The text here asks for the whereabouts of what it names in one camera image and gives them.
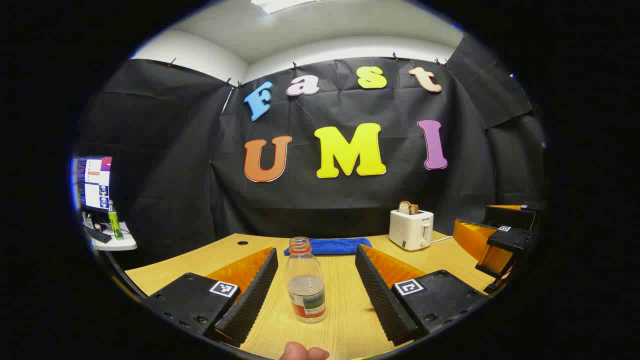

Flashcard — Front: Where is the blue folded towel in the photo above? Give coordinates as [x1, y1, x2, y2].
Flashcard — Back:
[283, 237, 373, 256]

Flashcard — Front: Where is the white toaster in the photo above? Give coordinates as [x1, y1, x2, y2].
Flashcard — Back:
[389, 209, 435, 252]

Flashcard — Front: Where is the computer monitor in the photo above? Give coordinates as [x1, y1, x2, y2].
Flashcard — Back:
[74, 156, 113, 212]

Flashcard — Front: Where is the ceiling light panel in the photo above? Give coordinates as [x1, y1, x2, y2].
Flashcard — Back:
[250, 0, 321, 14]

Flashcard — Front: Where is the white side table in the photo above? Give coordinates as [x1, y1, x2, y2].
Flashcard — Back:
[82, 221, 138, 252]

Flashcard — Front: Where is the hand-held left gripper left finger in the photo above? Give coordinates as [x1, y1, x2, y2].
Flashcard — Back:
[141, 246, 279, 347]

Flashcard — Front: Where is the black backdrop cloth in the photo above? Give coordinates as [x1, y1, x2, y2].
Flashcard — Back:
[75, 35, 548, 271]

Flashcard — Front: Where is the green bottle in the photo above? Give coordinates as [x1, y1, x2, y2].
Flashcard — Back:
[108, 200, 124, 241]

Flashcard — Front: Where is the clear plastic water bottle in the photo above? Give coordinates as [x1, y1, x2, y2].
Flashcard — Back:
[284, 237, 327, 324]

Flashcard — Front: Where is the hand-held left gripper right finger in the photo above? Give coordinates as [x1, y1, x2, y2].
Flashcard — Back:
[355, 244, 490, 347]

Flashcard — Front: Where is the black keyboard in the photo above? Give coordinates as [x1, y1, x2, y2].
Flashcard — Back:
[85, 227, 113, 245]

